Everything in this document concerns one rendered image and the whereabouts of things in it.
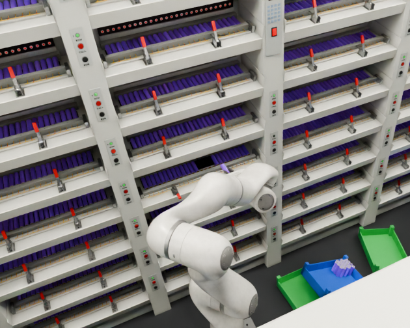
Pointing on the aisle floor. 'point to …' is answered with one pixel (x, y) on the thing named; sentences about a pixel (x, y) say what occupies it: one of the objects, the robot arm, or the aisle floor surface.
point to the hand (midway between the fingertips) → (229, 174)
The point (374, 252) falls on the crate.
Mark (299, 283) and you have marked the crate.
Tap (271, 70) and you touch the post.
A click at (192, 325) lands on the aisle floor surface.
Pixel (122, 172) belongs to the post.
